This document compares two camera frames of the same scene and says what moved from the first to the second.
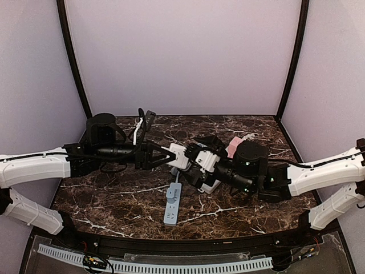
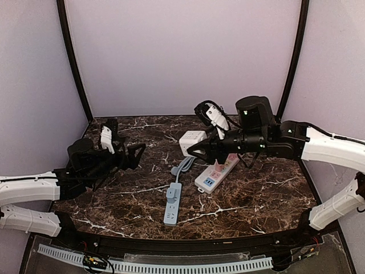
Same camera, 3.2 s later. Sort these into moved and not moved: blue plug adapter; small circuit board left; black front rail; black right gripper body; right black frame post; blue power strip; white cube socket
Moved: white cube socket; black right gripper body
Not moved: small circuit board left; blue plug adapter; black front rail; right black frame post; blue power strip
